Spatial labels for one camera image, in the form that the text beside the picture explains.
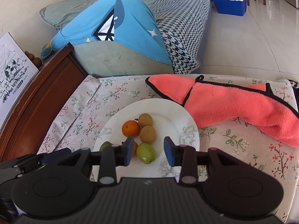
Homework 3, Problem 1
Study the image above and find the green jujube fruit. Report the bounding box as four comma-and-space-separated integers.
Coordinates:
99, 141, 112, 151
136, 143, 156, 164

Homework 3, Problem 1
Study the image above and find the orange tangerine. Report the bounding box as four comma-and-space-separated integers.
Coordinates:
132, 142, 138, 157

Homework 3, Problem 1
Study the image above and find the brown longan fruit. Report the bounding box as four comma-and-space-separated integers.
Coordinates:
139, 125, 156, 144
138, 113, 153, 128

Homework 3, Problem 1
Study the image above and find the orange on plate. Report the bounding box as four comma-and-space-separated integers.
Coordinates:
121, 120, 140, 137

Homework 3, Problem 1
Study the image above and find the white floral plate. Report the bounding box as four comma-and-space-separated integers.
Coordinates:
93, 99, 200, 180

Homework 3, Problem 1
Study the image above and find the floral tablecloth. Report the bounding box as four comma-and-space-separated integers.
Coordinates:
39, 75, 298, 221

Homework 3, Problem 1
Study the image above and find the dark wooden headboard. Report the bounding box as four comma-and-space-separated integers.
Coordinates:
1, 44, 88, 161

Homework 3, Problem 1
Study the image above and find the pink towel black trim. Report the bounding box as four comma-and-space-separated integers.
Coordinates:
145, 74, 298, 148

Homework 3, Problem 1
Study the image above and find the green sofa cushion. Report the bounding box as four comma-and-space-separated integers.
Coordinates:
39, 0, 174, 77

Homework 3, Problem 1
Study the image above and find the white milk carton box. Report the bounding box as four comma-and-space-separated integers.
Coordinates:
0, 33, 38, 127

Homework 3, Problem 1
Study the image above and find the blue printed pillow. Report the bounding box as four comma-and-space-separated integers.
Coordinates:
41, 0, 172, 65

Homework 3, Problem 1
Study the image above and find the houndstooth sofa cover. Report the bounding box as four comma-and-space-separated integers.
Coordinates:
150, 0, 211, 74

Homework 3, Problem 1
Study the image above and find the blue plastic bin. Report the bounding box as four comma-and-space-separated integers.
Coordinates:
212, 0, 247, 16

